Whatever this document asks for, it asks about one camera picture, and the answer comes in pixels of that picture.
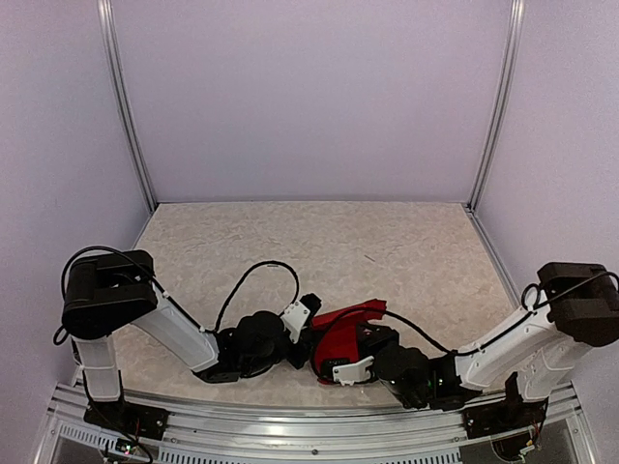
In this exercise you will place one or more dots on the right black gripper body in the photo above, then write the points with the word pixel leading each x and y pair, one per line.
pixel 383 340

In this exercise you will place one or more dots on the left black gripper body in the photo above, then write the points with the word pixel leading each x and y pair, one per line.
pixel 258 365

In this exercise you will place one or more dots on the red paper box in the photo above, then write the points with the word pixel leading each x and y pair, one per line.
pixel 335 336

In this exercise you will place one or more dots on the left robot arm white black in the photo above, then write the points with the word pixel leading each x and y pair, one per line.
pixel 105 290

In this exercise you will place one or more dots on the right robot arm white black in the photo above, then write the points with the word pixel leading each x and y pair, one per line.
pixel 571 309

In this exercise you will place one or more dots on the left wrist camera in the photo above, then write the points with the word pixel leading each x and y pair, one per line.
pixel 299 314

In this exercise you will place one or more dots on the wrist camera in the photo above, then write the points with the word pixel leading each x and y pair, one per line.
pixel 348 373
pixel 299 314

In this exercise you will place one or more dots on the front aluminium rail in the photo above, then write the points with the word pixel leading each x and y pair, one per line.
pixel 210 432

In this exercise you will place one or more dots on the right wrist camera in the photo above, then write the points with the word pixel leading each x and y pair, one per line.
pixel 348 373

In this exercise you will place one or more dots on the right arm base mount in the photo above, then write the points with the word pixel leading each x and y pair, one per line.
pixel 499 417

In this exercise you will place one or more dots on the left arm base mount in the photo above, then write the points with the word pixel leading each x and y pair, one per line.
pixel 132 419

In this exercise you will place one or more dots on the left aluminium frame post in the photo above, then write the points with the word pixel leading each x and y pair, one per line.
pixel 121 96

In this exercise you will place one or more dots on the aluminium frame post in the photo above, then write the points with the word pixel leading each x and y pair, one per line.
pixel 500 105
pixel 121 96

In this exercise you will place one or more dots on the right aluminium frame post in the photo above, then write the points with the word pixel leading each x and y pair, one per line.
pixel 500 105

